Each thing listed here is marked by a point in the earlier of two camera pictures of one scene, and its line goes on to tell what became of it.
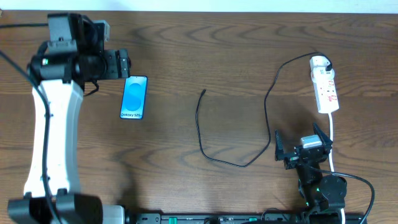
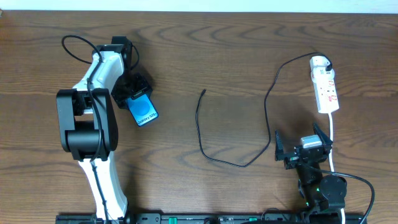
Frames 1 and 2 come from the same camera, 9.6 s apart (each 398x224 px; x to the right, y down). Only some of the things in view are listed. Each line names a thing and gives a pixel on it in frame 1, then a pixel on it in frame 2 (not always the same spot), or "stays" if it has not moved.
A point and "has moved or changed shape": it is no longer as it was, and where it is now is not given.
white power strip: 324,85 stays
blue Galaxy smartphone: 134,98 has moved or changed shape
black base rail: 328,217 stays
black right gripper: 301,154 stays
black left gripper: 123,63 → 131,94
